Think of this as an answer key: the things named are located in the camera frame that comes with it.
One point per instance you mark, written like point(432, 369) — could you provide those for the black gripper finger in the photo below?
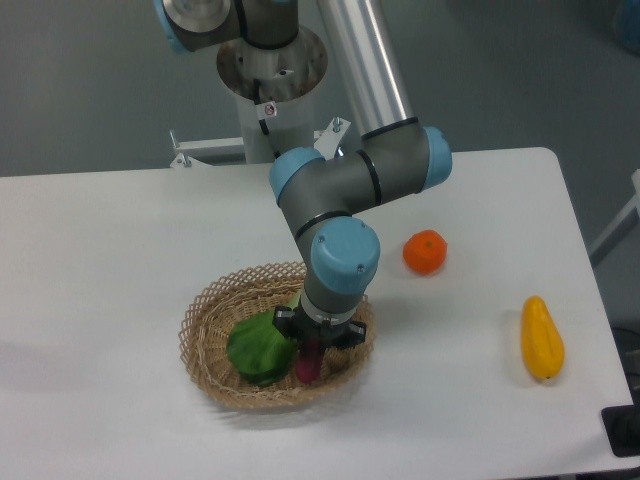
point(288, 323)
point(342, 338)

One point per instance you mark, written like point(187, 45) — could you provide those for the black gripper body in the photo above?
point(305, 327)

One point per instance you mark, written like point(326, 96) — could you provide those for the purple sweet potato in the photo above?
point(309, 362)

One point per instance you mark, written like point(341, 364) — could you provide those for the woven wicker basket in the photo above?
point(235, 297)

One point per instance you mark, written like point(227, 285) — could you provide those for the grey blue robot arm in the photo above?
point(321, 197)

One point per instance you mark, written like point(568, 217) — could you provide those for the green bok choy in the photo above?
point(259, 351)

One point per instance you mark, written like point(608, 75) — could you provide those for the orange tangerine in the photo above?
point(425, 252)

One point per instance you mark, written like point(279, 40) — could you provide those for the yellow pepper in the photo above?
point(542, 346)

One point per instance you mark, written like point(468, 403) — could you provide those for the black box at table edge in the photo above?
point(622, 428)

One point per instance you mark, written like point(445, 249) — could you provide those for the blue object top right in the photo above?
point(626, 25)

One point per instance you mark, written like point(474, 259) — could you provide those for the white metal base frame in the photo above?
point(231, 151)

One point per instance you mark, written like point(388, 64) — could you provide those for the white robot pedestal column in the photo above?
point(274, 92)

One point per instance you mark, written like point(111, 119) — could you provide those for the white frame at right edge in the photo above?
point(618, 228)

